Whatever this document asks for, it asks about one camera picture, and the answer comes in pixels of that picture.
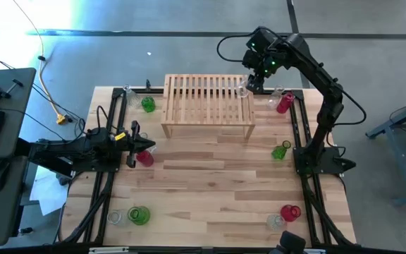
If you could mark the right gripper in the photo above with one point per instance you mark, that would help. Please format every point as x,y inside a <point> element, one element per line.
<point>256,83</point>

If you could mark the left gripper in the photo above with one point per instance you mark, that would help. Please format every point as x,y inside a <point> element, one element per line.
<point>125,144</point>

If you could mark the red ribbed glass vase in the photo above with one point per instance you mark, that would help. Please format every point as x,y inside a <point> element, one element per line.
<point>290,213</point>
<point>285,103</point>
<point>144,158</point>

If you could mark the clear bulbous ribbed glass vase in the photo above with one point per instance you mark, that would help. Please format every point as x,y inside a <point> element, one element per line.
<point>132,98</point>

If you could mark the green twisted glass vase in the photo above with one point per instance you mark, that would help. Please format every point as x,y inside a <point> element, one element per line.
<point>280,151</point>

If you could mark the green round embossed glass vase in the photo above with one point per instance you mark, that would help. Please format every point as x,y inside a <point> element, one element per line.
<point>139,216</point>

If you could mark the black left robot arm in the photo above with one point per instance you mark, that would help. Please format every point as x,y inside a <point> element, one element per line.
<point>65,151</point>

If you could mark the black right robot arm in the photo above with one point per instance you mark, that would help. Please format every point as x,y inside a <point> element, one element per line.
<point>324,106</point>

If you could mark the wooden slatted shelf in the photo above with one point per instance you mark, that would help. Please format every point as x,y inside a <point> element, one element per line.
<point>206,124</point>

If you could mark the yellow tape tag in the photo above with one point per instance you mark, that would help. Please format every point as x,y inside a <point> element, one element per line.
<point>120,136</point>

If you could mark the small green ribbed vase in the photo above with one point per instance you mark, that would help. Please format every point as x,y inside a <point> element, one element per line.
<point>148,104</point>

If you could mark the black table clamp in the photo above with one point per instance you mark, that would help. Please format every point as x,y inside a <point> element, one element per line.
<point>148,84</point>

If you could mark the black support bar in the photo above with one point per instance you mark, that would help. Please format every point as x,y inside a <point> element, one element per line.
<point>56,166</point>

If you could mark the white paper sheet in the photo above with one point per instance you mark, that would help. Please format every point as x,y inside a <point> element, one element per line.
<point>48,190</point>

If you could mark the black keyboard and desk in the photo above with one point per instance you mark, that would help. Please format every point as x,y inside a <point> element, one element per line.
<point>19,116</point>

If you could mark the grey metal table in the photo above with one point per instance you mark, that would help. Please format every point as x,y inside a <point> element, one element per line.
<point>400,169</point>

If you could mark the black aluminium rig frame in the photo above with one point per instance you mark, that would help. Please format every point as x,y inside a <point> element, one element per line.
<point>297,94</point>

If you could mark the white edge bracket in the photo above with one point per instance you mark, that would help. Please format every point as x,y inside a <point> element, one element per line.
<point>108,250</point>
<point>314,251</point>

